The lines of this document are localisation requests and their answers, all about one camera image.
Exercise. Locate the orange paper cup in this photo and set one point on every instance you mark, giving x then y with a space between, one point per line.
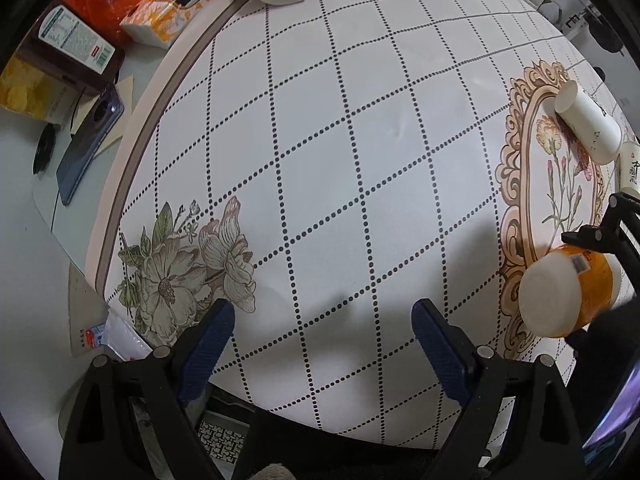
560 295

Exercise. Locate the dark bottle green white label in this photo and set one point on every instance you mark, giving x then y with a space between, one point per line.
72 42

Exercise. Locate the yellow snack packet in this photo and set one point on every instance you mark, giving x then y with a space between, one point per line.
30 92

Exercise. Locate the black round disc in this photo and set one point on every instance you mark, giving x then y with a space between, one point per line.
44 149

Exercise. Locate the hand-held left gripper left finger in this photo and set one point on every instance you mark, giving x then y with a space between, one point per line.
209 342

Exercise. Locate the brown cardboard piece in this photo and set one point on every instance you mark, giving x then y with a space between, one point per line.
82 312

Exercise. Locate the orange white tissue packet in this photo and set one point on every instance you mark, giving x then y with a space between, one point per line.
175 2

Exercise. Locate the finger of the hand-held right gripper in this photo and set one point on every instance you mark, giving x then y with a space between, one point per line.
587 335
595 235

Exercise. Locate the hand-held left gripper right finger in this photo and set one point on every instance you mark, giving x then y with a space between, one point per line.
440 350

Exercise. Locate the white paper cup black print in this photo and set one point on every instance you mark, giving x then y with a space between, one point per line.
630 162

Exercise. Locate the floral dotted tablecloth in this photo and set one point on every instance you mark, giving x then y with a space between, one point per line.
350 160

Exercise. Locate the dark blue smartphone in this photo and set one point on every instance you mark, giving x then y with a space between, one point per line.
87 145

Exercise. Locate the plain white paper cup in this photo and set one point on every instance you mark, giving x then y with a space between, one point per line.
590 122

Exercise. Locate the white plastic packet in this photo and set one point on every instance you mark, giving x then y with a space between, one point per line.
120 337

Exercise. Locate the black stand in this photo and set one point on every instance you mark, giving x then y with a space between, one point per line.
597 27

